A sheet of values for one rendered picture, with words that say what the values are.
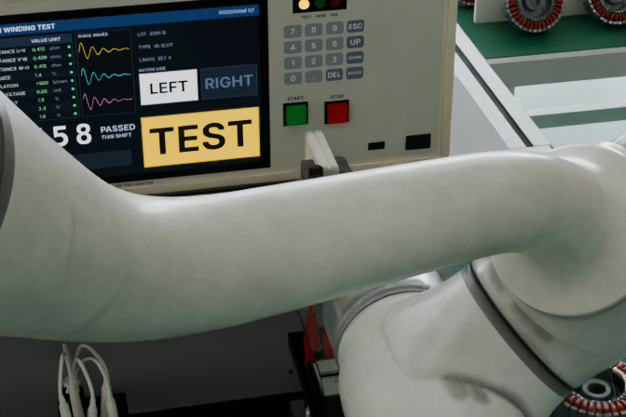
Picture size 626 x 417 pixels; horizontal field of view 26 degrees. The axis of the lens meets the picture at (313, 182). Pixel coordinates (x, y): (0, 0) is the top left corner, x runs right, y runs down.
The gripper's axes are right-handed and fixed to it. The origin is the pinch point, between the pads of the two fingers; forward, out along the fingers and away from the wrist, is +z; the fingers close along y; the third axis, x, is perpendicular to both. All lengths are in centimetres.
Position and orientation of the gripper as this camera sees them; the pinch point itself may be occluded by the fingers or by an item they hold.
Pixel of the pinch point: (321, 165)
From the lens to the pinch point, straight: 113.8
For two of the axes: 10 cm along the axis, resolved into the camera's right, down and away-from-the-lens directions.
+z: -2.0, -4.8, 8.5
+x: 0.0, -8.7, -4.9
